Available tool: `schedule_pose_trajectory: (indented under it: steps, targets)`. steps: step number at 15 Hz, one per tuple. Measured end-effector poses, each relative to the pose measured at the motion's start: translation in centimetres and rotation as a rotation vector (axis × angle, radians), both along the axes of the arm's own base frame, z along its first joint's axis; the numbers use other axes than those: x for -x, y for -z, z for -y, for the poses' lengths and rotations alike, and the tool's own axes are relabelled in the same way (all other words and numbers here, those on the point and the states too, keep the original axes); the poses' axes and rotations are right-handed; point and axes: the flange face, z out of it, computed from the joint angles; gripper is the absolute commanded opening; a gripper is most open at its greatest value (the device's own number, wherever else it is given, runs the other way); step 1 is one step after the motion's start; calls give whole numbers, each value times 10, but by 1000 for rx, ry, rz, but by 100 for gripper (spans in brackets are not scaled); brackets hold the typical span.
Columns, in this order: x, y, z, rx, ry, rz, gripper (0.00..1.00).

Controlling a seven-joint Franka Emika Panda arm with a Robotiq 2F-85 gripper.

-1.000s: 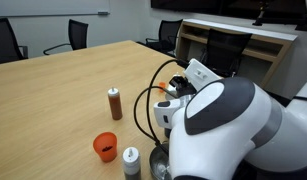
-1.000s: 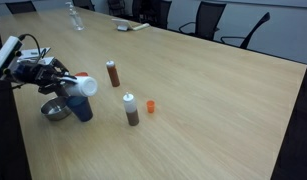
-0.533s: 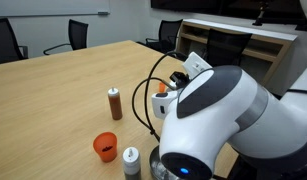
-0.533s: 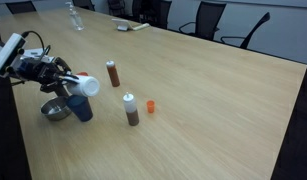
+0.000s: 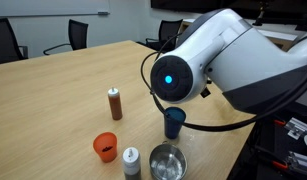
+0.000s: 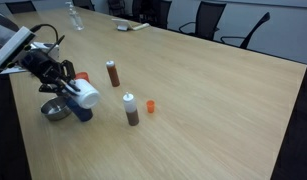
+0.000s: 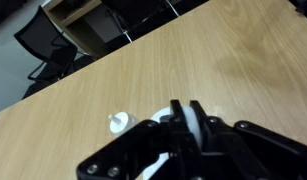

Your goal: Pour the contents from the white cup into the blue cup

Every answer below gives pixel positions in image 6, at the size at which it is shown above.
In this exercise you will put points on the half-full squeeze bottle brown sauce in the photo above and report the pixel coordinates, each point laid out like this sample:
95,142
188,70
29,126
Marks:
131,111

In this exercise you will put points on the steel bowl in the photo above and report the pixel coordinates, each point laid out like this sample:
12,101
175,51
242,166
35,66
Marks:
54,110

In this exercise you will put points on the blue plastic cup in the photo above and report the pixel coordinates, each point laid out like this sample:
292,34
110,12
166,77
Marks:
81,113

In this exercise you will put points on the white paper sheet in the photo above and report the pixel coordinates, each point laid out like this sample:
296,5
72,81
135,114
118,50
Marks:
13,70

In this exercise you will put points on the small orange plastic cup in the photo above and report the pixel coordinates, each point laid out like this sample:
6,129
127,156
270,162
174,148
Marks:
150,106

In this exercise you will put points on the black mesh office chair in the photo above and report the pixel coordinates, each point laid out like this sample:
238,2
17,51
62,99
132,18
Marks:
206,20

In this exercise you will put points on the large orange plastic cup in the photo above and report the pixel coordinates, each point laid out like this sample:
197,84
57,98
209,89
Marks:
83,76

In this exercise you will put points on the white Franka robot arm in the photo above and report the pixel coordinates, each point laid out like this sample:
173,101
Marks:
9,46

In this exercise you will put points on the clear plastic water bottle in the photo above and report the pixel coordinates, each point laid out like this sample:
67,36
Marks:
75,18

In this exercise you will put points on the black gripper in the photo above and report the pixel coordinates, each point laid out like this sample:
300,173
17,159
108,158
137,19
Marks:
39,63

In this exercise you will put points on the squeeze bottle red-brown sauce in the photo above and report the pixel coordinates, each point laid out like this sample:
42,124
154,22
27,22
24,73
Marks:
113,76

